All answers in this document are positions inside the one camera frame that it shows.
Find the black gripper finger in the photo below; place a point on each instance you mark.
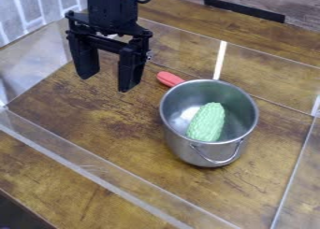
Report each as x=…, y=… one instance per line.
x=132, y=63
x=85, y=56

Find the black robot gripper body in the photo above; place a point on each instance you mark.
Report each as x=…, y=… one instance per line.
x=108, y=27

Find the orange plastic spoon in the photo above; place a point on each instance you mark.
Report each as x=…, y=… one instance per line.
x=169, y=79

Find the silver metal pot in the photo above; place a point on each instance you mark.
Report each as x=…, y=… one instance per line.
x=178, y=107

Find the green knitted vegetable toy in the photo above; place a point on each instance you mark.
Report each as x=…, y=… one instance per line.
x=207, y=124

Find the clear acrylic enclosure wall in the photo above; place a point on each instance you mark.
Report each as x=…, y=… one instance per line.
x=83, y=159

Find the black strip on wall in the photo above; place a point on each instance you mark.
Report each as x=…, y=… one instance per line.
x=251, y=11

